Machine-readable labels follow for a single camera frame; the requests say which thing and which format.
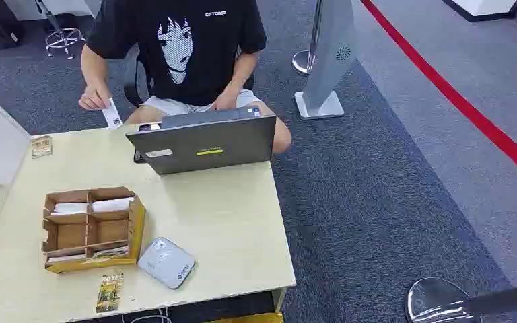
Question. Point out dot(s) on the grey standing kiosk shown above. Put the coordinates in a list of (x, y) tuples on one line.
[(327, 58)]

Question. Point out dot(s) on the grey card reader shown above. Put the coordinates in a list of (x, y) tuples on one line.
[(166, 262)]

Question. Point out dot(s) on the grey laptop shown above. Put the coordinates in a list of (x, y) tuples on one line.
[(205, 145)]

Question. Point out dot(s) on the printed card stack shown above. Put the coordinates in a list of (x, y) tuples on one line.
[(107, 253)]

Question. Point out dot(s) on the chrome stanchion base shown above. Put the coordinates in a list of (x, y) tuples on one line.
[(437, 303)]

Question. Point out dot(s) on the chrome stool base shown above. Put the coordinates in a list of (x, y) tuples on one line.
[(63, 38)]

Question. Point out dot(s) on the red floor tape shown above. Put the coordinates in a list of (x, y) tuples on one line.
[(459, 100)]

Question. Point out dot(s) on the person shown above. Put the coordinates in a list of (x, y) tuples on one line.
[(196, 67)]

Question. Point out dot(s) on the white card stack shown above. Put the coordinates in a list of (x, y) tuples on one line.
[(69, 208), (111, 204)]

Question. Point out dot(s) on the clear card holder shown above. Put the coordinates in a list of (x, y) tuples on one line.
[(42, 146)]

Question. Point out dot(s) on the white card with black print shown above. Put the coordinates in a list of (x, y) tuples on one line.
[(112, 116)]

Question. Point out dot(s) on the wooden card box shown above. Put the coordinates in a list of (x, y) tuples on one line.
[(93, 229)]

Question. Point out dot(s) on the chrome stanchion post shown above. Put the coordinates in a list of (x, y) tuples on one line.
[(308, 49)]

